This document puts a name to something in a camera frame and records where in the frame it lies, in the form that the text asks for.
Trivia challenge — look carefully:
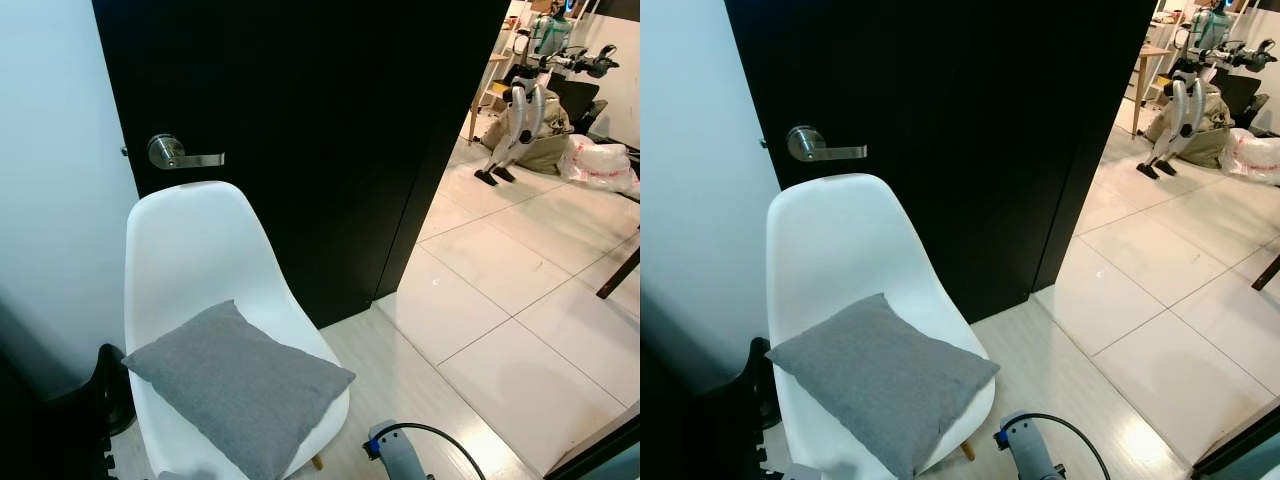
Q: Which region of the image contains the black door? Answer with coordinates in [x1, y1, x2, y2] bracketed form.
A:
[725, 0, 1161, 324]
[92, 0, 511, 329]

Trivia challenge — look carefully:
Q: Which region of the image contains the grey fabric pillow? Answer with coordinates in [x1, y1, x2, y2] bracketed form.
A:
[765, 292, 1001, 480]
[121, 299, 357, 480]

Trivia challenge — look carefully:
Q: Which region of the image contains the clear plastic bag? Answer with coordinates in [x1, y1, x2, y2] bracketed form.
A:
[1222, 128, 1280, 188]
[560, 135, 641, 194]

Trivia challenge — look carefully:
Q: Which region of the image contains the beige fabric bag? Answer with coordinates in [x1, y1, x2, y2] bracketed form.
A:
[1145, 85, 1236, 169]
[478, 95, 573, 176]

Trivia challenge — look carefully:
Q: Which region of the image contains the silver door lever handle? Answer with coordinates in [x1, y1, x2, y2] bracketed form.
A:
[147, 134, 226, 170]
[786, 125, 868, 163]

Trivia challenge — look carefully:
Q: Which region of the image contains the dark furniture edge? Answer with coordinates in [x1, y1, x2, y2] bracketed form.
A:
[1190, 410, 1280, 480]
[545, 415, 641, 480]

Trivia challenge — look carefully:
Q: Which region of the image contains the white plastic chair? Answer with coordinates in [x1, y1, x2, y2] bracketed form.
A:
[122, 181, 351, 480]
[766, 173, 997, 480]

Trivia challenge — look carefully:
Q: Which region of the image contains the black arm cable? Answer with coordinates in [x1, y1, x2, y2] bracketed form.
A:
[385, 423, 488, 480]
[1010, 412, 1111, 480]

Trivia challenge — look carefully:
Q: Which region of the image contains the white humanoid robot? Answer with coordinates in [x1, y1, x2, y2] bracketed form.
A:
[474, 0, 621, 186]
[1135, 0, 1280, 181]

